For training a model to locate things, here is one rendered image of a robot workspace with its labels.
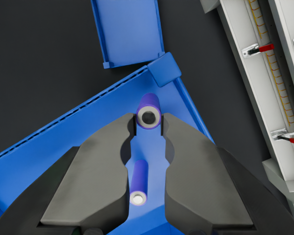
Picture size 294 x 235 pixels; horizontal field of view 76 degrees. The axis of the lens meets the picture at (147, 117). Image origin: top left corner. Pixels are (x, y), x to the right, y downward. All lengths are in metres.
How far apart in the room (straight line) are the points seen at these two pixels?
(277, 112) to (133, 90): 0.52
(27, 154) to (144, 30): 0.55
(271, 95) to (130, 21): 0.50
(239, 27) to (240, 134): 0.40
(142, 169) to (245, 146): 0.66
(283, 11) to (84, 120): 0.37
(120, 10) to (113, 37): 0.09
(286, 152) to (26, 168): 0.69
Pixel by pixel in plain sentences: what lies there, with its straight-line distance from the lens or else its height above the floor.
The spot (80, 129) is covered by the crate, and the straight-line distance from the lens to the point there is 0.25.
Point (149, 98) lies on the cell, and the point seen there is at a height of 0.55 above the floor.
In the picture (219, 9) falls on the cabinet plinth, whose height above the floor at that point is 0.02.
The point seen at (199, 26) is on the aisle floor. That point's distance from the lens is 0.73.
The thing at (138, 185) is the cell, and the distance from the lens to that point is 0.20.
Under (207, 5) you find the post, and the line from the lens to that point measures 0.70.
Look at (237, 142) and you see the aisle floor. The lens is 0.83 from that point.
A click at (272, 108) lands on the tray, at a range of 0.67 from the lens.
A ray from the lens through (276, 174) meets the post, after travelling 0.84.
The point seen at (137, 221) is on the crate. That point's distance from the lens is 0.30.
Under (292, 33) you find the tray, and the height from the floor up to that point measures 0.34.
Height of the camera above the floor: 0.70
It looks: 75 degrees down
